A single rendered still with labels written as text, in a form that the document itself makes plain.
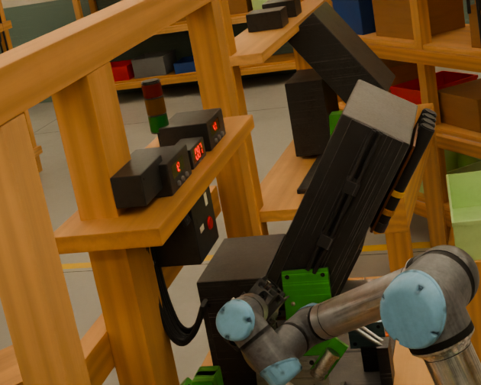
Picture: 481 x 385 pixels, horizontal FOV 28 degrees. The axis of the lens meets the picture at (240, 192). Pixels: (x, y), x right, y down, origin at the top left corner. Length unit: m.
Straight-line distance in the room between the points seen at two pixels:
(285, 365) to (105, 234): 0.45
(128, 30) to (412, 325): 1.02
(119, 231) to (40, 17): 10.47
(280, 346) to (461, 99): 3.55
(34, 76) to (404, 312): 0.77
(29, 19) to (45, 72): 10.63
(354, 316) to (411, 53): 3.61
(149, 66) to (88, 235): 9.38
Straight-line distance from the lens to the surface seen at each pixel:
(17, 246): 1.71
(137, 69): 11.40
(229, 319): 1.86
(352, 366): 2.63
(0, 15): 8.84
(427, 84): 5.40
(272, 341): 1.88
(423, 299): 1.58
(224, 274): 2.44
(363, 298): 1.85
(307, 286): 2.31
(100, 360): 2.15
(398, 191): 2.40
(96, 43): 2.06
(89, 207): 2.07
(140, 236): 1.95
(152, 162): 2.08
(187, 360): 4.83
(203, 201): 2.28
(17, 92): 1.71
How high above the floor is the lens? 2.15
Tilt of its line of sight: 17 degrees down
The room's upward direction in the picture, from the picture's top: 10 degrees counter-clockwise
